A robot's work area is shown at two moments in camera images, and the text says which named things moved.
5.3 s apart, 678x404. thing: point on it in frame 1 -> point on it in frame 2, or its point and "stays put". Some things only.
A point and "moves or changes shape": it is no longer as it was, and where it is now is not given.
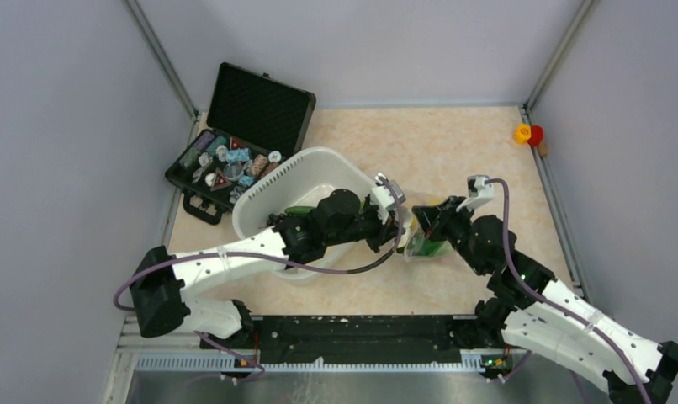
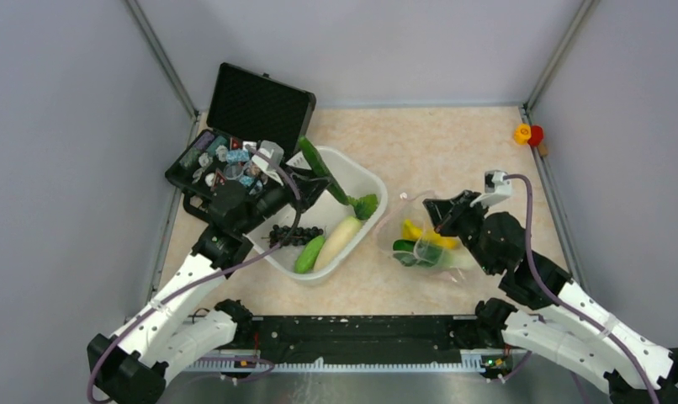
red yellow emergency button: [527, 134] stays put
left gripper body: [367, 225] -> [267, 199]
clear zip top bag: [419, 247] moves or changes shape
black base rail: [301, 338] stays put
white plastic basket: [299, 181] moves or changes shape
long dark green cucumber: [296, 210] moves or changes shape
